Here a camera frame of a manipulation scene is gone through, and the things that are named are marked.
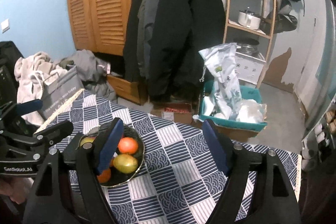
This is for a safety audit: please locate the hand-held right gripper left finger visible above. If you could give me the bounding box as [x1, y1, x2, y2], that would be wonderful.
[22, 117, 125, 224]

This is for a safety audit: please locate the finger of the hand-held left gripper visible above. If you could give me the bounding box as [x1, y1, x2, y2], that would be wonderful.
[0, 99, 44, 122]
[8, 120, 74, 159]

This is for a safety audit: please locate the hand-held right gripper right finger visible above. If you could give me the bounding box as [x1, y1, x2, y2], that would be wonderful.
[203, 119, 300, 224]

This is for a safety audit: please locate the large orange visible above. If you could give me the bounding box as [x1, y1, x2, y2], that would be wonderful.
[97, 168, 112, 184]
[118, 137, 139, 155]

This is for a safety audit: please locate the yellow-green lemon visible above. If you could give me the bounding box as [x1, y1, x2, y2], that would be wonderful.
[79, 136, 96, 148]

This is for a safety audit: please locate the yellow mango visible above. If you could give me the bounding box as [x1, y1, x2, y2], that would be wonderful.
[113, 154, 138, 173]

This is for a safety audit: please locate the clear glass plate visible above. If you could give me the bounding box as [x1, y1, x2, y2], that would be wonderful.
[77, 123, 145, 187]

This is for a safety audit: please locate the person's left hand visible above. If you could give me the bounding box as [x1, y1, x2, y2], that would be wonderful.
[0, 177, 30, 205]

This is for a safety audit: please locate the flat cardboard box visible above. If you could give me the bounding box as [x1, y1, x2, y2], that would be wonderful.
[193, 114, 265, 143]

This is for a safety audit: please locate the teal plastic basket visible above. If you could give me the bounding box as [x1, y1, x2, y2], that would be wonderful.
[198, 81, 268, 130]

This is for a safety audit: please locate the grey fabric storage bag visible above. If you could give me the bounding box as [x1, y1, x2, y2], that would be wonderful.
[39, 64, 85, 121]

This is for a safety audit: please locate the blue white patterned tablecloth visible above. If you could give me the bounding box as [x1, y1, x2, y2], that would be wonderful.
[34, 90, 302, 224]

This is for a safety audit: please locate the beige fleece garment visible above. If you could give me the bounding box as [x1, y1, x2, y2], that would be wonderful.
[14, 51, 69, 126]

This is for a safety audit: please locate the open cardboard box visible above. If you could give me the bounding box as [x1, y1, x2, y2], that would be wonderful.
[152, 101, 198, 125]

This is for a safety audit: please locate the clear plastic bag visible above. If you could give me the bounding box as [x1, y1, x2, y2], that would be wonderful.
[235, 99, 265, 123]

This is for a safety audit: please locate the wooden drawer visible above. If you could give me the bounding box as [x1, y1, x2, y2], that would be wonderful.
[106, 74, 149, 106]

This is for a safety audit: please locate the white printed rice bag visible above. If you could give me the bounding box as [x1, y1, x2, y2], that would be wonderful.
[198, 43, 242, 119]

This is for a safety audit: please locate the white patterned basket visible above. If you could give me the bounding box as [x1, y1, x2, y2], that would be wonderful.
[234, 52, 266, 83]

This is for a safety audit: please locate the grey slipper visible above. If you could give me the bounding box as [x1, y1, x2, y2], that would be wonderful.
[301, 148, 313, 170]

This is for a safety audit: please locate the steel pot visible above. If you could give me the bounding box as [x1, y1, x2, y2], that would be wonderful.
[233, 37, 260, 54]

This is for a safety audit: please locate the group of assorted shoes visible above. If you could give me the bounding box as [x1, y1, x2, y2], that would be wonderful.
[314, 111, 336, 151]

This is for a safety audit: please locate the dark cloth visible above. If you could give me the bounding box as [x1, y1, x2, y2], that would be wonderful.
[299, 156, 336, 224]

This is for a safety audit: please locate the grey shoe rack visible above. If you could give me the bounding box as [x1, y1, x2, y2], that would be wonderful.
[302, 109, 336, 159]

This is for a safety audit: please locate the black hooded jacket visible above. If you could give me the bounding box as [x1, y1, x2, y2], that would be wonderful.
[123, 0, 227, 102]

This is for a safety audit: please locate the dark grey jacket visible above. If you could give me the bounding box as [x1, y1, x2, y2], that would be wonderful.
[136, 0, 164, 83]

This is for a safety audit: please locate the wooden louvered wardrobe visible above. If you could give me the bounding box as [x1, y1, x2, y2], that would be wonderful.
[66, 0, 154, 56]

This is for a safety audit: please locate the white pot with lid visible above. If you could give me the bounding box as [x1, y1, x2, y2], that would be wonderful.
[238, 9, 262, 30]

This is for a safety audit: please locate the wooden shelf rack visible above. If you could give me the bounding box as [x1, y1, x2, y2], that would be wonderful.
[223, 0, 279, 88]

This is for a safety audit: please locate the hanging olive grey bag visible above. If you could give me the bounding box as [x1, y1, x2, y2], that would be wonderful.
[262, 0, 299, 34]

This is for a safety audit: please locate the silver metal pipe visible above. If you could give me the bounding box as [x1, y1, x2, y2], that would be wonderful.
[314, 0, 336, 132]

